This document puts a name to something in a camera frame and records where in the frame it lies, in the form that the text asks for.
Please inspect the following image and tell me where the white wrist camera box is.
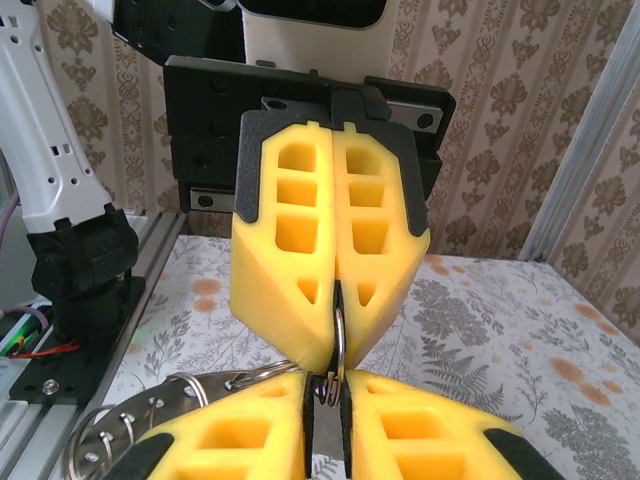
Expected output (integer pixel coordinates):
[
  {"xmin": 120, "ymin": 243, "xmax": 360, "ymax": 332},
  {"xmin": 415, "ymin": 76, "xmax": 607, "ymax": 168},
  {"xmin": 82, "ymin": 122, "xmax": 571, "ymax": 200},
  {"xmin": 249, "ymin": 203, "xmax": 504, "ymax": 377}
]
[{"xmin": 239, "ymin": 0, "xmax": 397, "ymax": 77}]

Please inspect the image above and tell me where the aluminium frame rail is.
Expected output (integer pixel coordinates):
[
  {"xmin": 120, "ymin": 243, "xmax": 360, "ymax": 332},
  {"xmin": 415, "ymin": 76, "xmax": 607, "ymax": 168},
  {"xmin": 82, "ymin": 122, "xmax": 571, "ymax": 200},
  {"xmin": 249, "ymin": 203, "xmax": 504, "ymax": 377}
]
[{"xmin": 0, "ymin": 209, "xmax": 190, "ymax": 480}]

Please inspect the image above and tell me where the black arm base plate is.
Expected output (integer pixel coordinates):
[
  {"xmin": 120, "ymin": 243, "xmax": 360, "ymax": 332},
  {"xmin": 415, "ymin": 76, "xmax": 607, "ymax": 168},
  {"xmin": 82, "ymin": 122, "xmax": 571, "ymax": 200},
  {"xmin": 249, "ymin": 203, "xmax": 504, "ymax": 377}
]
[{"xmin": 9, "ymin": 277, "xmax": 151, "ymax": 407}]

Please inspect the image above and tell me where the aluminium frame post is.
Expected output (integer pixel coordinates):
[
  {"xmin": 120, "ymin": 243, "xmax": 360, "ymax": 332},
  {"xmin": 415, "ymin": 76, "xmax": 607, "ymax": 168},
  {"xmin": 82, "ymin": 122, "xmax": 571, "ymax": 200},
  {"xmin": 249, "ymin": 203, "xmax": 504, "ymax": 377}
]
[{"xmin": 519, "ymin": 0, "xmax": 640, "ymax": 265}]

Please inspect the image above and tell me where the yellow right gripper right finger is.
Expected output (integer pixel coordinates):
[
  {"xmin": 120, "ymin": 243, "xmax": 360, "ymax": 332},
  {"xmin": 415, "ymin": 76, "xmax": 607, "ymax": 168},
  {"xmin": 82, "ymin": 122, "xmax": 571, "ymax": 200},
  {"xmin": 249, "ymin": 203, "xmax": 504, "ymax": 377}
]
[{"xmin": 338, "ymin": 369, "xmax": 569, "ymax": 480}]

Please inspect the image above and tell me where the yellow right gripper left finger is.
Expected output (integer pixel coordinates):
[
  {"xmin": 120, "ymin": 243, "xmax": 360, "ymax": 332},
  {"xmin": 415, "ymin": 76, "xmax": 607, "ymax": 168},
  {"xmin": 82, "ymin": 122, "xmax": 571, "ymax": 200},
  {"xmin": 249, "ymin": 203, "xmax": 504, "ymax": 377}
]
[{"xmin": 102, "ymin": 371, "xmax": 318, "ymax": 480}]

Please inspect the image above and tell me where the silver perforated metal plate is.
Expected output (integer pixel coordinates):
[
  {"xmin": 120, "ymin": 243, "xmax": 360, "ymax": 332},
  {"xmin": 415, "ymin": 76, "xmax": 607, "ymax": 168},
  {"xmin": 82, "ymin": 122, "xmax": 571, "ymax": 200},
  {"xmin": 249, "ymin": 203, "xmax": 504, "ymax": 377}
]
[{"xmin": 117, "ymin": 372, "xmax": 301, "ymax": 451}]

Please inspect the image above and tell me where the red wire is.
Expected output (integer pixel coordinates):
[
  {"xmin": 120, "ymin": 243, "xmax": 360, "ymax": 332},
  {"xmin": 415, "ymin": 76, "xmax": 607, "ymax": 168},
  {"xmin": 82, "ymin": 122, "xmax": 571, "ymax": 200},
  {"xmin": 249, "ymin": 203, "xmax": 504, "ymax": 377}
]
[{"xmin": 9, "ymin": 338, "xmax": 81, "ymax": 362}]

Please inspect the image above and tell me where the green circuit board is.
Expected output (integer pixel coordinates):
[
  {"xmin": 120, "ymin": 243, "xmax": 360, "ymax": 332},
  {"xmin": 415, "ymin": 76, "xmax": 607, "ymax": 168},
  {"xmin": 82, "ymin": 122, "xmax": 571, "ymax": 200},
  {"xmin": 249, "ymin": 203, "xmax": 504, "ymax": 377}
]
[{"xmin": 0, "ymin": 323, "xmax": 47, "ymax": 359}]

